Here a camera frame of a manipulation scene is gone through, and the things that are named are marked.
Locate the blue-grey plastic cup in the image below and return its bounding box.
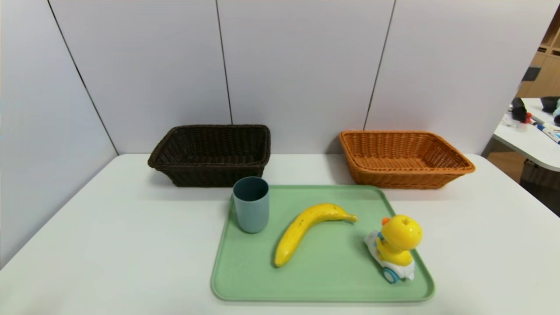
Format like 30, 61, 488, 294
232, 176, 270, 234

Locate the yellow banana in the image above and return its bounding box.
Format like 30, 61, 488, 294
274, 203, 358, 268

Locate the yellow duck toy car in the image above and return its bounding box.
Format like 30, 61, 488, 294
364, 214, 424, 284

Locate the dark brown wicker basket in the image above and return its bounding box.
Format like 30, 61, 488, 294
147, 124, 271, 188

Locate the orange wicker basket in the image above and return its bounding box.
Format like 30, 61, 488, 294
339, 130, 476, 189

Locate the light green plastic tray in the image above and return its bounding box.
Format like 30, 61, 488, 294
211, 184, 436, 303

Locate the black and red desk object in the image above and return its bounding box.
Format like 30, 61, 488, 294
511, 97, 533, 124

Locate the white side table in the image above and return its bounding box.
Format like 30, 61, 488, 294
493, 97, 560, 172

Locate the dark grey bin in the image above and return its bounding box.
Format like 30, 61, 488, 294
520, 159, 560, 217

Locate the dark grey background object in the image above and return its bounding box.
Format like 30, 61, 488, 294
521, 65, 542, 82

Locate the blue and white marker pen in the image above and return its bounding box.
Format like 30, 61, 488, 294
536, 123, 560, 144

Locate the wooden shelf cabinet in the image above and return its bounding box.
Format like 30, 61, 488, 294
516, 9, 560, 98

